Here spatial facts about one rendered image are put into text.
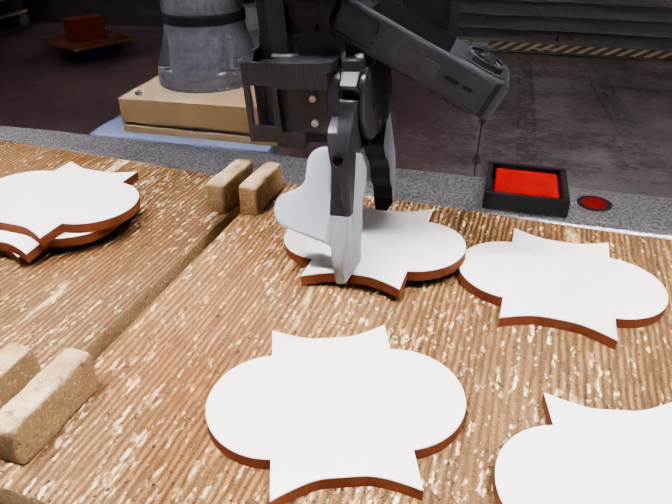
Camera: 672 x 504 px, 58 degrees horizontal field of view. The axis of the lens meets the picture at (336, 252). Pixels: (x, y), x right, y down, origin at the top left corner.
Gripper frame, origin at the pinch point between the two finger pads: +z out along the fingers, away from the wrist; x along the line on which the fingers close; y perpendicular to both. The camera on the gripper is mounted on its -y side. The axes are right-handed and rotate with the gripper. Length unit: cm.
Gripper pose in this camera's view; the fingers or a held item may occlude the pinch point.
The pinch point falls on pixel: (372, 239)
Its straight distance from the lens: 45.4
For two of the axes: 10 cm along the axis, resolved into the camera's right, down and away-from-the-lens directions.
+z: 0.7, 8.6, 5.0
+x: -3.2, 5.0, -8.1
